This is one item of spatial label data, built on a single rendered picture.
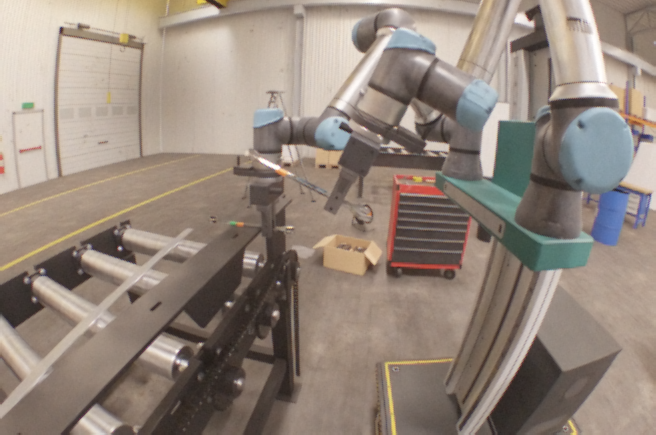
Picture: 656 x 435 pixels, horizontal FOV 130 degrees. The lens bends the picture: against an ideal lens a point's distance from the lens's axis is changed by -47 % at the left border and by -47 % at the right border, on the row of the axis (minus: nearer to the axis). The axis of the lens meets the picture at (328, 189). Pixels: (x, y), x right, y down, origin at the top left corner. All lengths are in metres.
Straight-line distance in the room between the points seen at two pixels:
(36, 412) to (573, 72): 0.80
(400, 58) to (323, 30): 10.67
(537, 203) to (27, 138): 10.15
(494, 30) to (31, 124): 10.11
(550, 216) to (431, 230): 2.13
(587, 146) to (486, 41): 0.27
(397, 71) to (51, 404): 0.65
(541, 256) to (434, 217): 2.11
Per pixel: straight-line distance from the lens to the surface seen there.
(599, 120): 0.42
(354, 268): 2.86
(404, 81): 0.44
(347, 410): 1.74
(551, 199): 0.57
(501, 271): 1.09
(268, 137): 0.70
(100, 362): 0.46
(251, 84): 11.49
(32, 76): 10.30
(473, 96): 0.42
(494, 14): 0.59
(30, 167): 10.07
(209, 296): 0.73
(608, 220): 5.45
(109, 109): 11.82
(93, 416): 0.74
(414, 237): 2.65
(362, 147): 0.42
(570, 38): 0.46
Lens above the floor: 1.46
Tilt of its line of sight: 14 degrees down
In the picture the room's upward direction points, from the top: 2 degrees clockwise
